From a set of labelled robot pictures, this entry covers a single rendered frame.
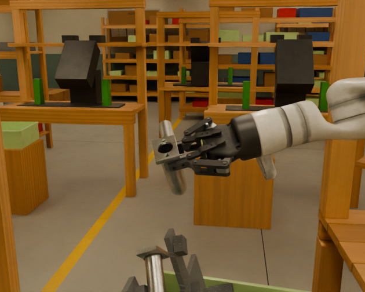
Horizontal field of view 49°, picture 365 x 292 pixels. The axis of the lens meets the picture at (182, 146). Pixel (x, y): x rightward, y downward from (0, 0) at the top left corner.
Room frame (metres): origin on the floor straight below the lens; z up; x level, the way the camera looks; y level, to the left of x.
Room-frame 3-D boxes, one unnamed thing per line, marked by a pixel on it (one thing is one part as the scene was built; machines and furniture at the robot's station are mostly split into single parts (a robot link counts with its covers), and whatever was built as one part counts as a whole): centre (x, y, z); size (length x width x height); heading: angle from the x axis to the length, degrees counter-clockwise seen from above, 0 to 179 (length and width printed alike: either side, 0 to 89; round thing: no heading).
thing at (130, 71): (10.90, 0.61, 1.11); 3.01 x 0.54 x 2.23; 82
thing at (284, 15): (8.21, -1.45, 1.12); 3.01 x 0.54 x 2.24; 82
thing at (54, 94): (9.51, 3.22, 0.22); 1.20 x 0.81 x 0.44; 175
